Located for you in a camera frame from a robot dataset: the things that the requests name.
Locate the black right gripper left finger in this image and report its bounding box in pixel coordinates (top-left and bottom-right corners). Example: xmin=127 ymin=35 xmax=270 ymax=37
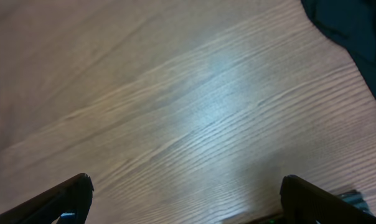
xmin=0 ymin=173 xmax=94 ymax=224

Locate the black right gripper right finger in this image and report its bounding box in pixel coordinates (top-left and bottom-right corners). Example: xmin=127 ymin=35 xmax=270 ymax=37
xmin=280 ymin=175 xmax=376 ymax=224

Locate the black garment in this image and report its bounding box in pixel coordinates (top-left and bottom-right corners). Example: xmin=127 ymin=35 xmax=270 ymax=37
xmin=301 ymin=0 xmax=376 ymax=100

